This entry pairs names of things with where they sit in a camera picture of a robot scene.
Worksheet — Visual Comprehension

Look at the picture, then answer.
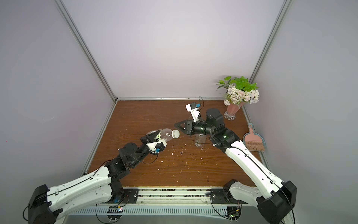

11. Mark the blue label clear bottle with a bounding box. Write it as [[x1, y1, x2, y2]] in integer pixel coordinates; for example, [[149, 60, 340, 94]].
[[194, 134, 207, 147]]

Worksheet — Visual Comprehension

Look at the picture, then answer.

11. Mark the green label clear bottle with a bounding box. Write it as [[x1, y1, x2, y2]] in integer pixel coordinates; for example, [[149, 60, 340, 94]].
[[147, 128, 173, 142]]

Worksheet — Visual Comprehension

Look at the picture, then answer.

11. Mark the white bottle cap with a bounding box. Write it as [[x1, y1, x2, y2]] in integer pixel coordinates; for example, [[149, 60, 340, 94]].
[[172, 129, 180, 139]]

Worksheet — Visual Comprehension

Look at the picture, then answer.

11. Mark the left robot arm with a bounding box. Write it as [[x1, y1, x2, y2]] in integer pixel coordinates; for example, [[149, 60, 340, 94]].
[[22, 134, 167, 224]]

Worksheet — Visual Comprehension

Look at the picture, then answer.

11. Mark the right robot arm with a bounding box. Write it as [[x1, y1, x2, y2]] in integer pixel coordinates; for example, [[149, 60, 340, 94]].
[[174, 108, 297, 224]]

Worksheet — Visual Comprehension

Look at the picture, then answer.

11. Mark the pink flower vase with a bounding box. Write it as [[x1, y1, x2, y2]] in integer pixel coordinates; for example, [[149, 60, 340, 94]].
[[224, 102, 245, 120]]

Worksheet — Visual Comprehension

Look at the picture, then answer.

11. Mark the artificial flower bouquet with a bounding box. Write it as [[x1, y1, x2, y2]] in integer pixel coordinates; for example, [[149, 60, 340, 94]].
[[216, 76, 260, 106]]

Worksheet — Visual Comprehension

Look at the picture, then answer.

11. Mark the pink hand broom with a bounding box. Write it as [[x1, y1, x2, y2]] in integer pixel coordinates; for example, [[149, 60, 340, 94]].
[[244, 125, 265, 152]]

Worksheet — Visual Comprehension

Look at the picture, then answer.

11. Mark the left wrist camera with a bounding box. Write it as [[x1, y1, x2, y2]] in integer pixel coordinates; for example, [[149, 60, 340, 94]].
[[146, 140, 167, 155]]

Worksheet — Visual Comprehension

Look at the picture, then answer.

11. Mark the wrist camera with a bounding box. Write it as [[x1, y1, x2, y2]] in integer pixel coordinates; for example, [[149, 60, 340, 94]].
[[186, 102, 200, 123], [146, 140, 167, 155]]

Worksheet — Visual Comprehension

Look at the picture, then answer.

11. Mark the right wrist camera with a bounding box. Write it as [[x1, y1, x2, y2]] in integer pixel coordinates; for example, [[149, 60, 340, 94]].
[[186, 102, 200, 123]]

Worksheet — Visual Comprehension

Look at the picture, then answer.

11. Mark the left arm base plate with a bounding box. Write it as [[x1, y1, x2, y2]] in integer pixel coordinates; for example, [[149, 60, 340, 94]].
[[106, 188, 139, 204]]

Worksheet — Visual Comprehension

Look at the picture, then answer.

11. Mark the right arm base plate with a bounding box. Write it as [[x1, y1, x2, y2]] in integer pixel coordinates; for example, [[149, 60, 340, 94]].
[[207, 188, 246, 204]]

